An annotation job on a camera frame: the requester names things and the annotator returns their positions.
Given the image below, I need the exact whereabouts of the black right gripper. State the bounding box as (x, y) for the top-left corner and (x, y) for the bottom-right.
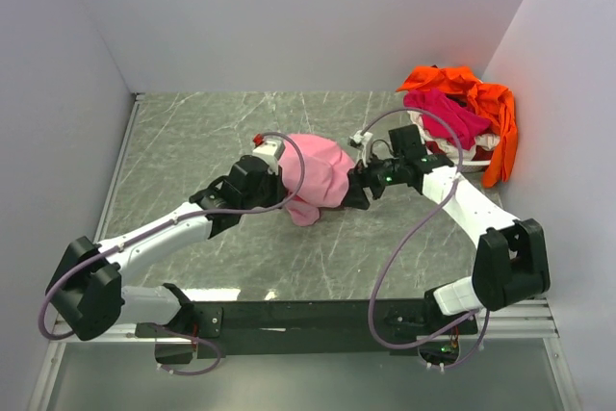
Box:
(340, 147), (404, 211)

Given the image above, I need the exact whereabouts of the light pink t shirt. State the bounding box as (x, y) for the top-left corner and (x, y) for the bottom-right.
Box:
(284, 134), (355, 226)

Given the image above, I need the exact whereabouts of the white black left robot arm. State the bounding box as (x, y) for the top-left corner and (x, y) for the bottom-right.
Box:
(46, 152), (287, 341)

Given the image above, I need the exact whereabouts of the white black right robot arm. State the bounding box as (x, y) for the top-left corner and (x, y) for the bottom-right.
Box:
(343, 125), (551, 333)

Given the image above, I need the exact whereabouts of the dark red t shirt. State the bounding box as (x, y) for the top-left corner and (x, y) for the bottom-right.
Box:
(424, 141), (458, 158)

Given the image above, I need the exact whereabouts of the cream white t shirt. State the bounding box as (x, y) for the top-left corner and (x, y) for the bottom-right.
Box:
(408, 112), (501, 160)

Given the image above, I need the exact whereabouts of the white plastic laundry basket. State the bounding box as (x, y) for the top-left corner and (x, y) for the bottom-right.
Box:
(449, 156), (491, 174)

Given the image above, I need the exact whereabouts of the magenta t shirt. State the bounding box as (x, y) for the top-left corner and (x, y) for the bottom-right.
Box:
(403, 89), (491, 150)

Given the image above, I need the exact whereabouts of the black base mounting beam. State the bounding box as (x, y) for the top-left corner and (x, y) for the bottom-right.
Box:
(135, 298), (478, 365)

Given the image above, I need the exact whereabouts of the orange t shirt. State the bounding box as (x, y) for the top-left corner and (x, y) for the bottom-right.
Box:
(398, 66), (518, 188)

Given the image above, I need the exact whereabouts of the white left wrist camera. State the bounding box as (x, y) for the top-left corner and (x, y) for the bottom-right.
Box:
(251, 134), (285, 174)

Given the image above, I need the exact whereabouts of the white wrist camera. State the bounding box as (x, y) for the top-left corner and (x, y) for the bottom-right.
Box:
(348, 130), (373, 166)
(251, 134), (285, 174)

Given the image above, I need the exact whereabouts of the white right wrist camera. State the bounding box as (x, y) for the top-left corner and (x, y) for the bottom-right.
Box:
(348, 130), (373, 166)

